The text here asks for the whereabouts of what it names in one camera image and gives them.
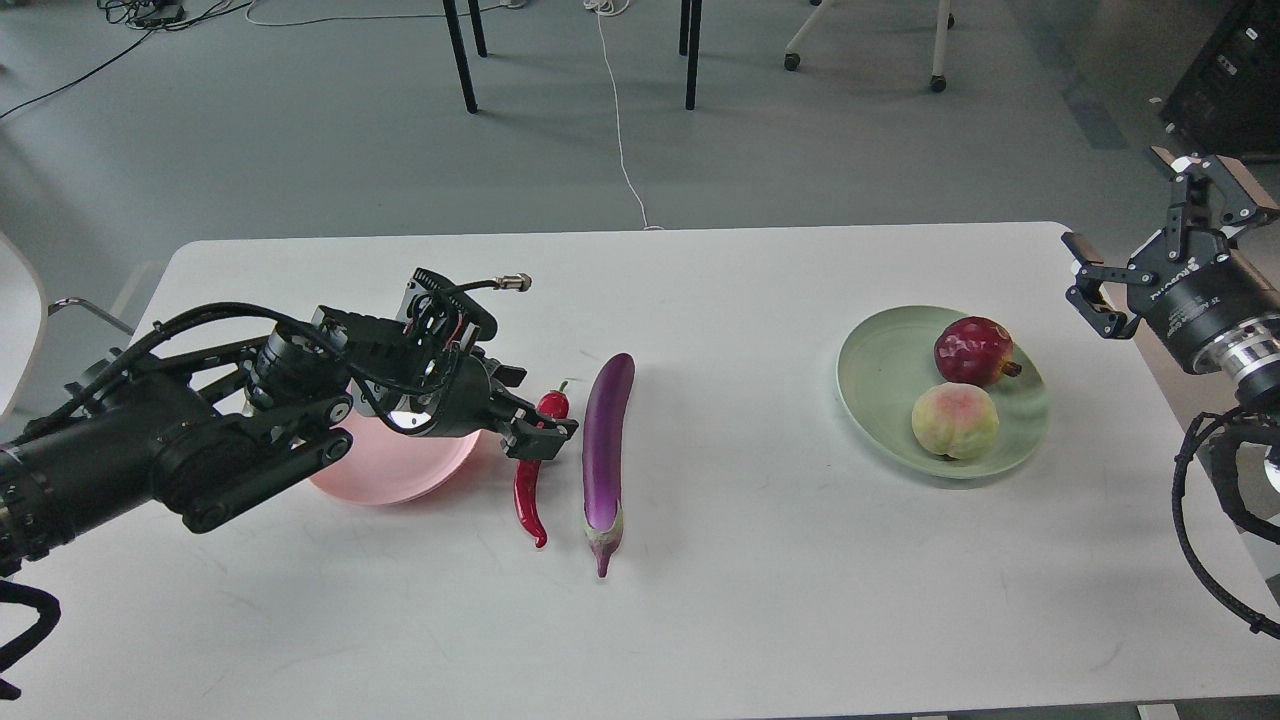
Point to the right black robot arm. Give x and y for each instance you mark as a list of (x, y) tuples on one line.
[(1217, 438)]

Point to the red pomegranate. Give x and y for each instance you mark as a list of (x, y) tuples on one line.
[(975, 350)]

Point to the green pink peach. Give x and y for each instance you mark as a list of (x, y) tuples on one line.
[(955, 420)]

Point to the purple eggplant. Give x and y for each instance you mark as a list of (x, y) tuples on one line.
[(603, 429)]

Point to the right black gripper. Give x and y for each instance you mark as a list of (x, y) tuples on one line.
[(1211, 309)]

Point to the green plate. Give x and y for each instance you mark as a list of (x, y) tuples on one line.
[(887, 362)]

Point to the black equipment case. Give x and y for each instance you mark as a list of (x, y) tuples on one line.
[(1227, 103)]

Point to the white chair at left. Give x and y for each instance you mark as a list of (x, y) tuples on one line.
[(25, 311)]

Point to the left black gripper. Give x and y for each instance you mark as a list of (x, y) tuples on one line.
[(475, 398)]

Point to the pink plate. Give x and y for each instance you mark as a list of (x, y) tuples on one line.
[(384, 467)]

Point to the black table legs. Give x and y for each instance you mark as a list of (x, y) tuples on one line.
[(689, 33)]

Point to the white rolling chair base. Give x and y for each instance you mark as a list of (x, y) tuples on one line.
[(942, 26)]

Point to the red chili pepper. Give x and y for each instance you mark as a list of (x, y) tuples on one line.
[(525, 484)]

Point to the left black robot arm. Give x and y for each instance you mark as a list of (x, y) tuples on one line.
[(228, 404)]

